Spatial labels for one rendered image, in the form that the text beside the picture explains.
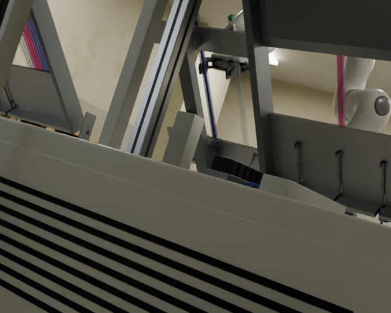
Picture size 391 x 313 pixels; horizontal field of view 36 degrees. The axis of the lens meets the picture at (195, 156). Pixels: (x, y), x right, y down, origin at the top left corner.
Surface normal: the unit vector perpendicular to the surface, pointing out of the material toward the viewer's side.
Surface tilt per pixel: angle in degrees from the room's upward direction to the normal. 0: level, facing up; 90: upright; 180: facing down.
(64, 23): 90
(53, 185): 90
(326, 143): 133
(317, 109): 90
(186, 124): 90
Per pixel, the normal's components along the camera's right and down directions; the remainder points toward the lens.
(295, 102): -0.33, -0.17
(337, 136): -0.60, 0.48
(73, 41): 0.89, 0.26
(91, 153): -0.54, -0.23
